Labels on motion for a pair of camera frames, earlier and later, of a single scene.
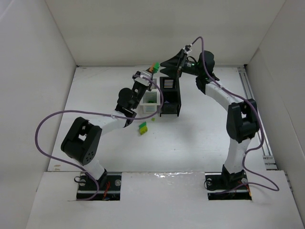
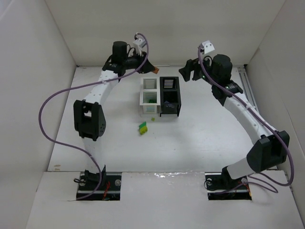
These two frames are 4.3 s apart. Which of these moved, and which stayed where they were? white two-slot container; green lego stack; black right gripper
Moved: black right gripper
Stayed: white two-slot container; green lego stack
